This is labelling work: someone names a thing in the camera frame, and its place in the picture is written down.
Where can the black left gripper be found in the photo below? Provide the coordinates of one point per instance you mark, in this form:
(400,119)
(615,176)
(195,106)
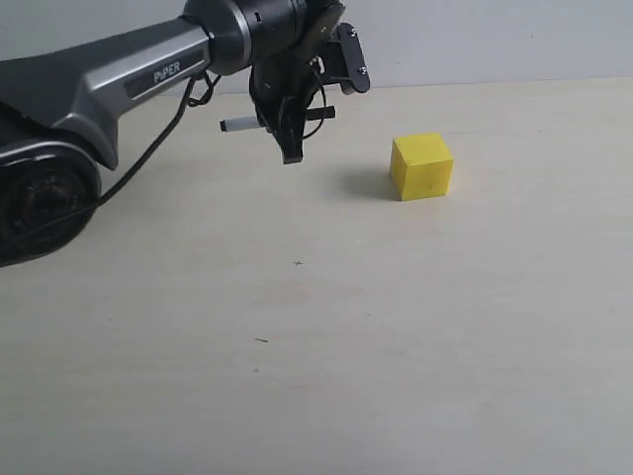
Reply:
(286,81)

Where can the yellow cube block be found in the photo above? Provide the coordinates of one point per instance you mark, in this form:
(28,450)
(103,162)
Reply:
(421,166)

